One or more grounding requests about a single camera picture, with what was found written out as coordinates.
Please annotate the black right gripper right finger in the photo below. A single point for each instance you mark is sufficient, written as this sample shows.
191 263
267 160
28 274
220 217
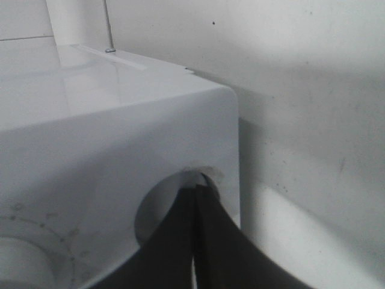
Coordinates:
224 257

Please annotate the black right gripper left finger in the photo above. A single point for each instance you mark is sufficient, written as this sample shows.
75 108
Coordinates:
165 259

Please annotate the white door release button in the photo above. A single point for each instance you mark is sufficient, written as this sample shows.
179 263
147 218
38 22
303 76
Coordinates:
158 201

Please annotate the white microwave oven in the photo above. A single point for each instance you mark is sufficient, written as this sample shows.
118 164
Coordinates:
86 134

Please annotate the lower white timer knob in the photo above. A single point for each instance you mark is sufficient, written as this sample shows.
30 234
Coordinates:
25 265

